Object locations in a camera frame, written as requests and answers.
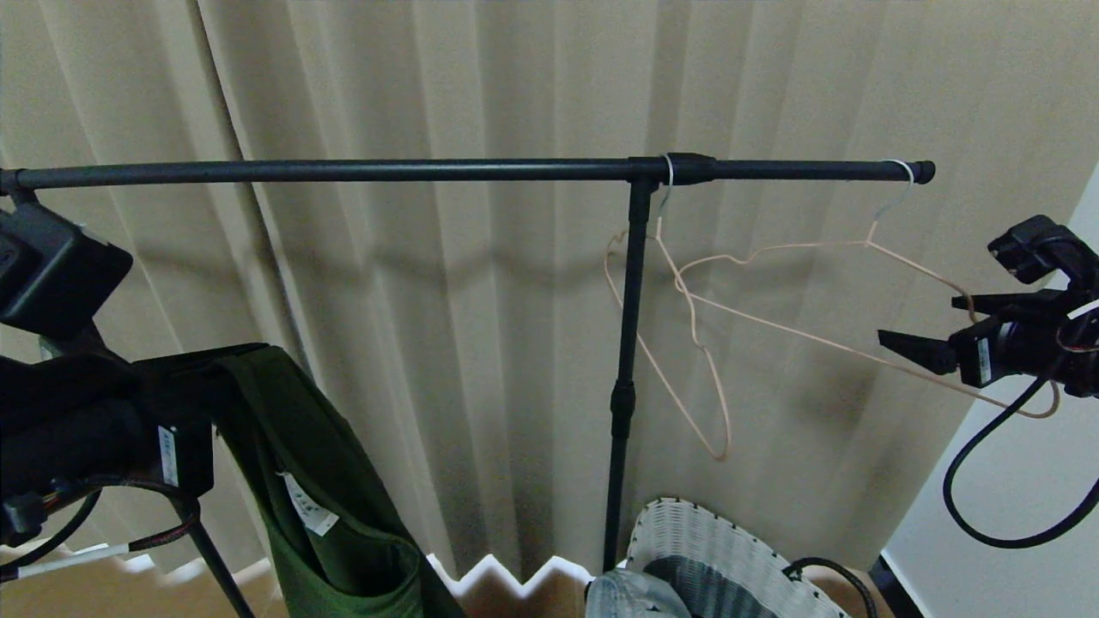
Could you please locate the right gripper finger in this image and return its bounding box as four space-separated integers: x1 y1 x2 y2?
877 329 961 377
951 290 1070 317

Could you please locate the green long-sleeved shirt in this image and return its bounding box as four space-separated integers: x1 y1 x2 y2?
210 343 464 618

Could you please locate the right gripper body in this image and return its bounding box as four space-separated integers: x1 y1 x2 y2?
957 311 1099 400

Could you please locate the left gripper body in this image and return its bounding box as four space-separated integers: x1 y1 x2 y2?
0 343 217 516

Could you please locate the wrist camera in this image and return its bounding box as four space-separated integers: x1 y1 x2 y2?
987 215 1099 290
0 202 134 342

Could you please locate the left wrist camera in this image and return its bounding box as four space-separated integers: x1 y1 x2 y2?
0 202 134 342

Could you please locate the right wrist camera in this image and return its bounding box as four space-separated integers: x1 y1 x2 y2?
987 215 1099 290

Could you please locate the black clothes rack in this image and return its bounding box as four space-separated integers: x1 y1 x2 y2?
0 153 937 618

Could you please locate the pale grey garment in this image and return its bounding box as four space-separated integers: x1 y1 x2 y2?
586 568 692 618

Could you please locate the white laundry basket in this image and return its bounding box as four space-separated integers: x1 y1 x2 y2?
622 496 877 618

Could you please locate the pink clothes hanger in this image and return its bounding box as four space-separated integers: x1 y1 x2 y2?
604 154 732 462
674 159 1063 421

